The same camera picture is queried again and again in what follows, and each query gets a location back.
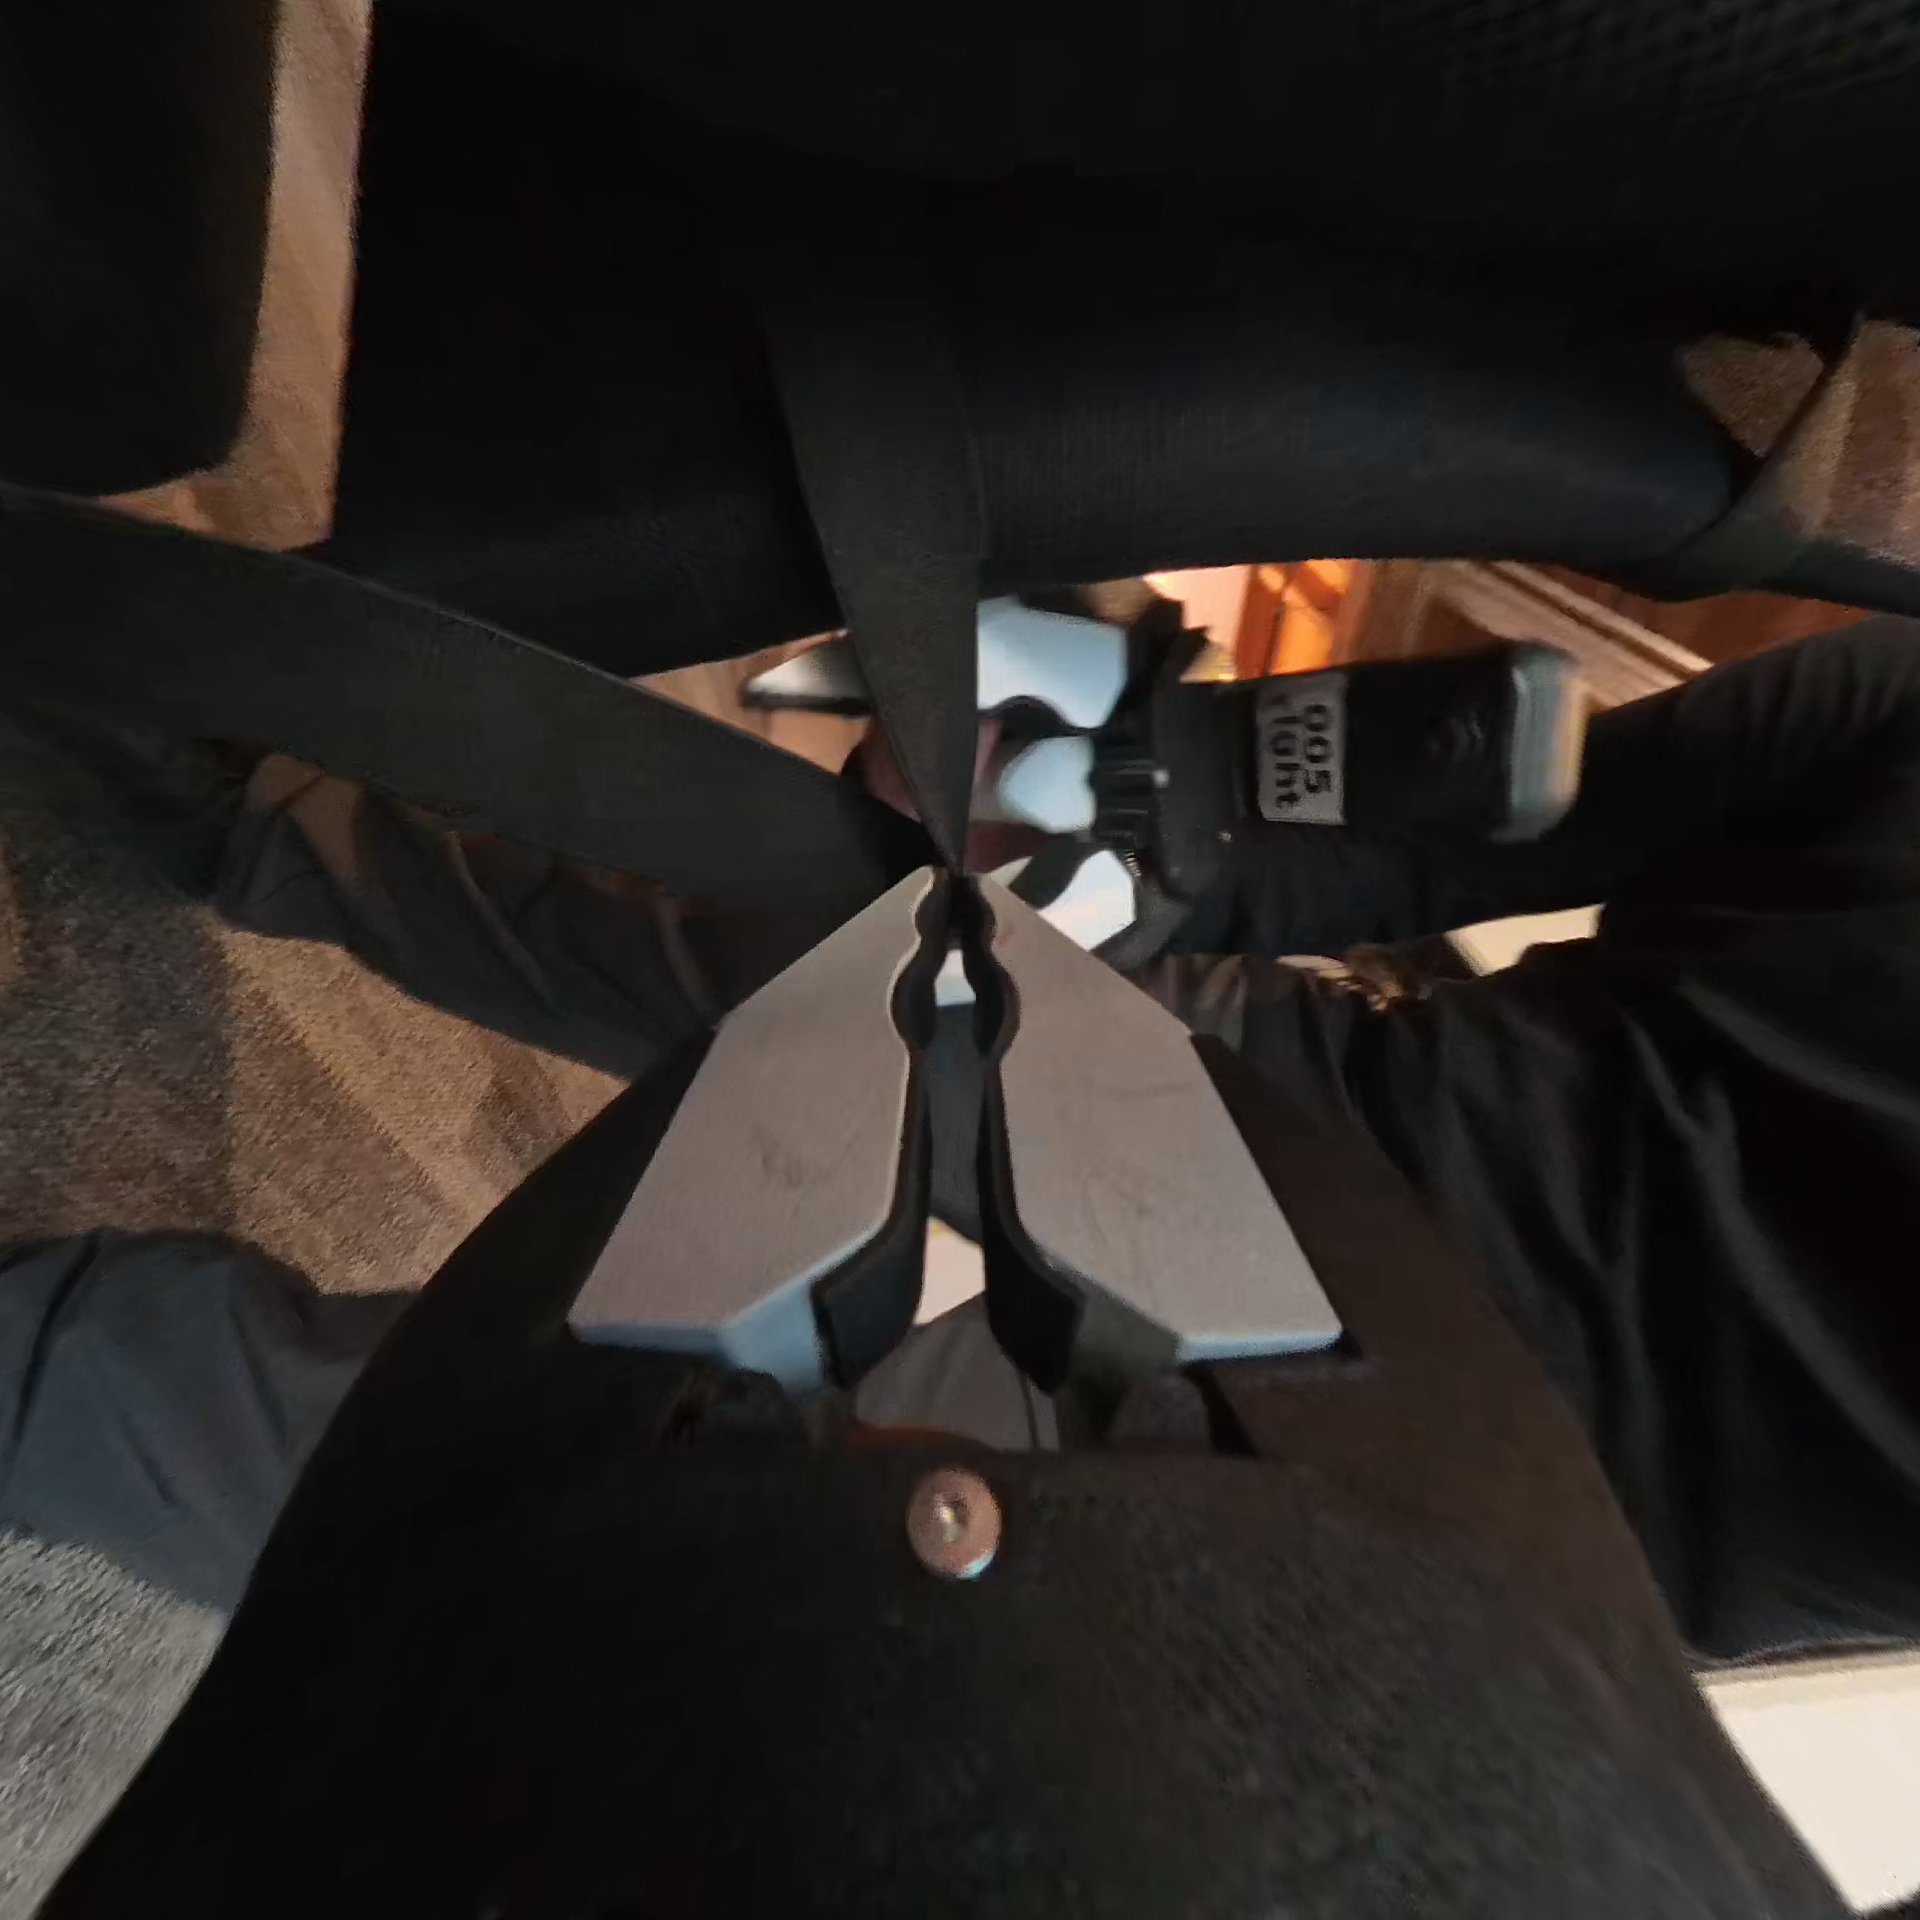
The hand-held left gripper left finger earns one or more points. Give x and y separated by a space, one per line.
750 1184

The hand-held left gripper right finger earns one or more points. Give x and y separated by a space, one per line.
1156 1184

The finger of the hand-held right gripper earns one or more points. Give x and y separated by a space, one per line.
1048 652
1047 788

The black office chair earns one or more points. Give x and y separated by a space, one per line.
1200 301

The wooden staircase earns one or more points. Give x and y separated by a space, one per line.
1468 601

